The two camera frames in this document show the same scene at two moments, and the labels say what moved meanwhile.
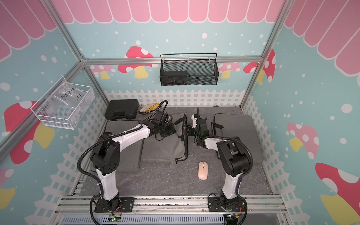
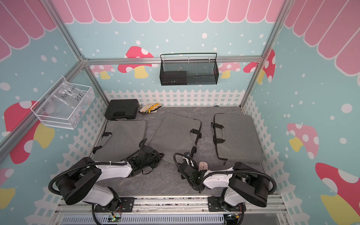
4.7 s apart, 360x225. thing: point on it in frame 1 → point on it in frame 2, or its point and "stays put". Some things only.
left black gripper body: (165, 130) → (153, 161)
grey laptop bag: (174, 146) stays put
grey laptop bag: (241, 125) stays put
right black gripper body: (191, 131) → (192, 183)
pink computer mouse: (203, 170) stays put
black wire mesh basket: (189, 72) stays put
